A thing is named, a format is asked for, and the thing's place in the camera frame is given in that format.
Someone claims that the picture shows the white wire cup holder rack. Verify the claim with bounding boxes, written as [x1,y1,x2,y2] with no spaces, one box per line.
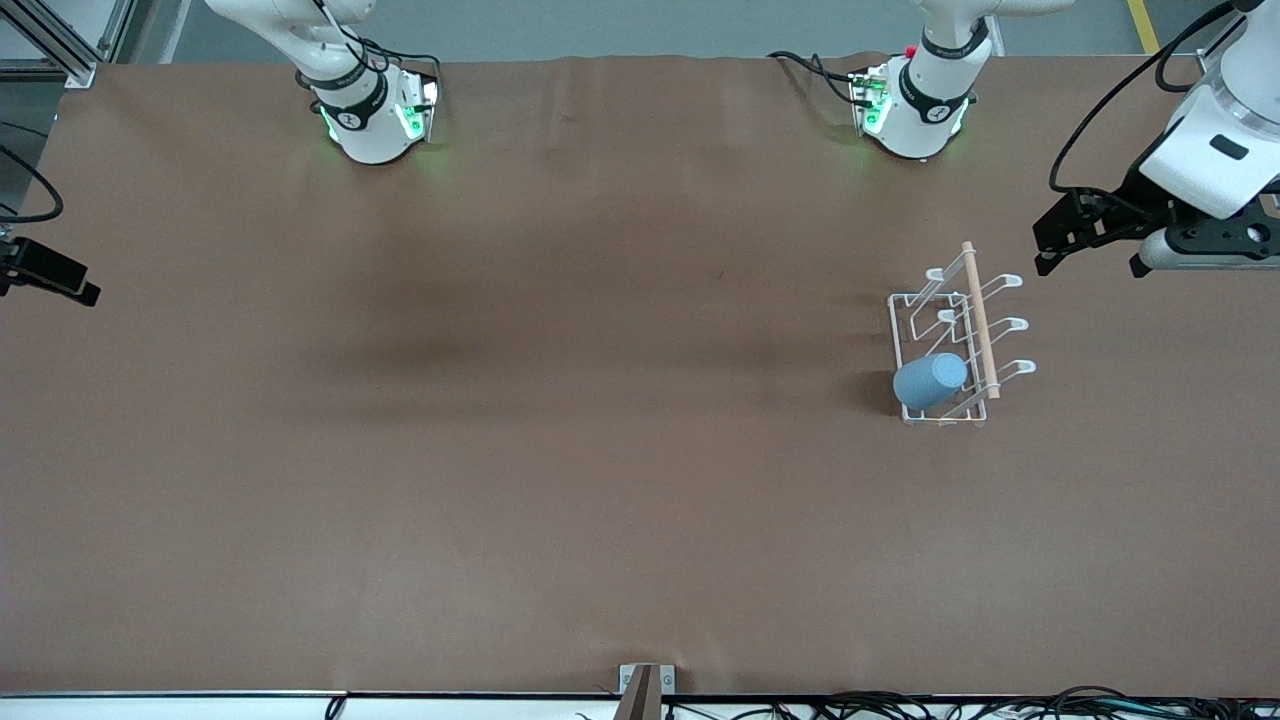
[887,241,1038,428]

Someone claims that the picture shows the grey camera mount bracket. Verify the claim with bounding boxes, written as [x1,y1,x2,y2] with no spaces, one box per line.
[614,664,677,720]

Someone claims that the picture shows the black right arm gripper cable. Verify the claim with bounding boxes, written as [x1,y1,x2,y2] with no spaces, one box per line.
[0,143,65,224]

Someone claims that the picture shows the black left arm gripper cable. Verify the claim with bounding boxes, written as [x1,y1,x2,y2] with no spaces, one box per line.
[1048,0,1243,209]

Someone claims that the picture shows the brown table cover sheet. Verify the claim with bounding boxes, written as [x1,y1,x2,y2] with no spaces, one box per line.
[0,52,1280,698]

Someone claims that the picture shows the black right arm base cable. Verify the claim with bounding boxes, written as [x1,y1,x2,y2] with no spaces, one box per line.
[355,35,444,87]

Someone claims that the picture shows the aluminium frame profile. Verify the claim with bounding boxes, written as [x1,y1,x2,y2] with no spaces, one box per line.
[0,0,138,90]
[1197,0,1280,80]

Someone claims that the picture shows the blue plastic cup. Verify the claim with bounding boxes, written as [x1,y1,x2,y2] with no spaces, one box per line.
[892,352,970,412]

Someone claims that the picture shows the black arm base cable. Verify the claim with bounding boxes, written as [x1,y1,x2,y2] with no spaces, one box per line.
[355,35,444,87]
[767,49,864,107]

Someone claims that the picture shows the black left arm base cable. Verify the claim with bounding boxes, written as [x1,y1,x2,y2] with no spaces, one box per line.
[767,49,864,107]

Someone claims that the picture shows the black arm gripper cable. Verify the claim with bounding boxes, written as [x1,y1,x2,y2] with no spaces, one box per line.
[0,143,65,224]
[1048,0,1243,209]

